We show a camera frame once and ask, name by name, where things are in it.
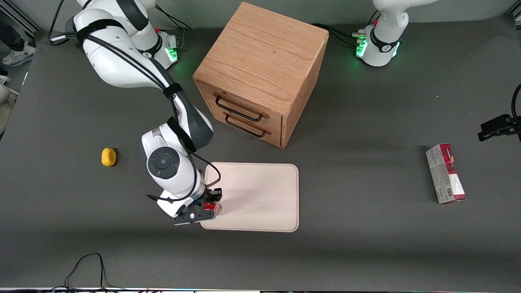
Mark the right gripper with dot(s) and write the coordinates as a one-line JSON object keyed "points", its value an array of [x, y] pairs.
{"points": [[212, 195]]}

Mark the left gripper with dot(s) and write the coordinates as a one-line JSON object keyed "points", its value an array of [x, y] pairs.
{"points": [[493, 125]]}

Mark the red coke bottle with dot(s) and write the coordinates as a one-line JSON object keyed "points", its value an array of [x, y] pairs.
{"points": [[212, 206]]}

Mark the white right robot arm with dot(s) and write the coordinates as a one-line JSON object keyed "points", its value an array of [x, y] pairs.
{"points": [[122, 61]]}

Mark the beige plastic tray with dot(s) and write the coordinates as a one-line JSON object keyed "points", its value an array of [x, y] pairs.
{"points": [[260, 197]]}

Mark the grey red carton box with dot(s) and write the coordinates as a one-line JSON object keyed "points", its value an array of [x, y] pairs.
{"points": [[445, 173]]}

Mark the yellow lemon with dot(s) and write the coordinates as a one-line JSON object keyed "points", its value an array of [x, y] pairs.
{"points": [[108, 157]]}

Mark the oak wooden drawer cabinet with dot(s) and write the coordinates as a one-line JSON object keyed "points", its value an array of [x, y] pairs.
{"points": [[264, 61]]}

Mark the white sneaker shoe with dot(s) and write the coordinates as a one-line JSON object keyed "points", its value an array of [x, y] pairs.
{"points": [[18, 57]]}

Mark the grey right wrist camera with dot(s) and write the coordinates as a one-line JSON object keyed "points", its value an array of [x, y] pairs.
{"points": [[189, 216]]}

